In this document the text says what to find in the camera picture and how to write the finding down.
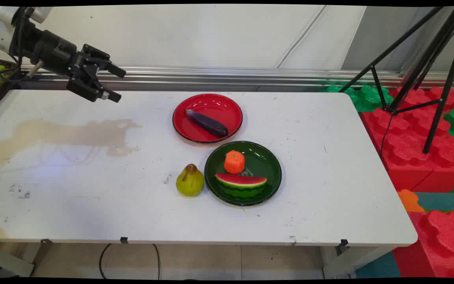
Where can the toy watermelon slice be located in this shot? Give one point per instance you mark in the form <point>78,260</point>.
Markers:
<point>241,185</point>

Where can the aluminium rail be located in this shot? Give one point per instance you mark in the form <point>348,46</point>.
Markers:
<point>211,75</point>

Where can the orange foam piece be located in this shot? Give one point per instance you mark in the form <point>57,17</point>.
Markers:
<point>409,200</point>

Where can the grey table leg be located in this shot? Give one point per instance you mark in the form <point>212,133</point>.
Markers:
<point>349,262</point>

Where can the black tripod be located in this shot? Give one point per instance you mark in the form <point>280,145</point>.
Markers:
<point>440,43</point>

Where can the large red foam block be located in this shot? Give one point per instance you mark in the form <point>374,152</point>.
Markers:
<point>412,142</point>

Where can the red enamel plate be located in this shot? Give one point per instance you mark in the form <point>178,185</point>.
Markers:
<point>227,108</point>

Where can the orange toy mandarin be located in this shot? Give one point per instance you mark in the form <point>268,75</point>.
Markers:
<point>234,162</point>

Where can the purple toy eggplant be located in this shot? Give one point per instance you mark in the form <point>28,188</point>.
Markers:
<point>207,123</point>

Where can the yellow-green toy pear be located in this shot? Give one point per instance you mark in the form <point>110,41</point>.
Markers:
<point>190,183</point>

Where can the green enamel plate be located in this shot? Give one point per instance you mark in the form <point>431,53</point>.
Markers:
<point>264,161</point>

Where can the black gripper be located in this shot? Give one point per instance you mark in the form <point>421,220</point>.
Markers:
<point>58,55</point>

